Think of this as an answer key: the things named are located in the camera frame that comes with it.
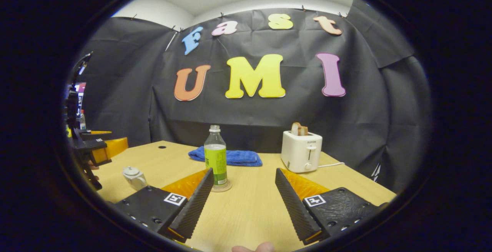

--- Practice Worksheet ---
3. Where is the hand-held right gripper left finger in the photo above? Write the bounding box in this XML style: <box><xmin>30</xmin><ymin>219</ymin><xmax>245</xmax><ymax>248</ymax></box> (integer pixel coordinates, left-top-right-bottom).
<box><xmin>113</xmin><ymin>167</ymin><xmax>214</xmax><ymax>244</ymax></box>

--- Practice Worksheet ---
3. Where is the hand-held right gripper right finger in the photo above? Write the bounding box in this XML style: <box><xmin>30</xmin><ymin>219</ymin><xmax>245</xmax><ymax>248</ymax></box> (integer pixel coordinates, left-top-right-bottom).
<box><xmin>275</xmin><ymin>167</ymin><xmax>379</xmax><ymax>245</ymax></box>

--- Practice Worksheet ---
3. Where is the white teacup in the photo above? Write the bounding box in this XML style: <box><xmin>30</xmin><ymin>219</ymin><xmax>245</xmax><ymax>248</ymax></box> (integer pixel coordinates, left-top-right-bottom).
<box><xmin>122</xmin><ymin>166</ymin><xmax>148</xmax><ymax>190</ymax></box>

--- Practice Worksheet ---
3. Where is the round cork coaster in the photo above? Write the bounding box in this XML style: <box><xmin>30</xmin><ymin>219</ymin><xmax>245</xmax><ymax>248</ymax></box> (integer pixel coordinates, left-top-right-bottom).
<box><xmin>211</xmin><ymin>180</ymin><xmax>232</xmax><ymax>193</ymax></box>

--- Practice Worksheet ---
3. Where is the green label water bottle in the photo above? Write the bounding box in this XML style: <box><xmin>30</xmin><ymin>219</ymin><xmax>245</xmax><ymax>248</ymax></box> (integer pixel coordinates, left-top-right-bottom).
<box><xmin>204</xmin><ymin>125</ymin><xmax>228</xmax><ymax>187</ymax></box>

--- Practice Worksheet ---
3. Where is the computer monitor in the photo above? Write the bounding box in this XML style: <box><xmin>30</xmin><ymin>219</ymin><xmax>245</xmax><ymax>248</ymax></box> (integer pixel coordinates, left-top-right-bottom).
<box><xmin>75</xmin><ymin>83</ymin><xmax>86</xmax><ymax>120</ymax></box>

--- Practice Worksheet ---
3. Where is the white toaster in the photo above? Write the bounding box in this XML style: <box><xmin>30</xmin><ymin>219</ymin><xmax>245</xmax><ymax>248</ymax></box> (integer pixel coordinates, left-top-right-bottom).
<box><xmin>281</xmin><ymin>130</ymin><xmax>323</xmax><ymax>174</ymax></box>

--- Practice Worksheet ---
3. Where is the blue towel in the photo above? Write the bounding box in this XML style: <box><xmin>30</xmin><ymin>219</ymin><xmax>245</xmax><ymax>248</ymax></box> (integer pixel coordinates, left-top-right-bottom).
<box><xmin>188</xmin><ymin>146</ymin><xmax>263</xmax><ymax>167</ymax></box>

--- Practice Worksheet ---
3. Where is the bread slice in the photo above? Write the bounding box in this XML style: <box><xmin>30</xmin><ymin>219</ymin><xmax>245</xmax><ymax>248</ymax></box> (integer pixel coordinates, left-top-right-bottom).
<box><xmin>291</xmin><ymin>122</ymin><xmax>309</xmax><ymax>136</ymax></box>

